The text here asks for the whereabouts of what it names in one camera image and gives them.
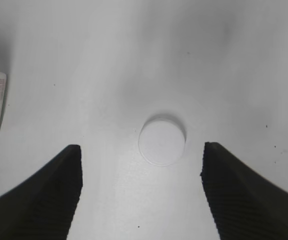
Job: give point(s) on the white ribbed bottle cap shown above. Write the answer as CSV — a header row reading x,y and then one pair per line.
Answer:
x,y
162,139

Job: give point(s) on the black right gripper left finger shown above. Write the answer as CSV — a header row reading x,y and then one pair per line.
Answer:
x,y
43,206

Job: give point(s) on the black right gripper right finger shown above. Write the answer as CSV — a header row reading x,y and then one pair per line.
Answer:
x,y
243,204

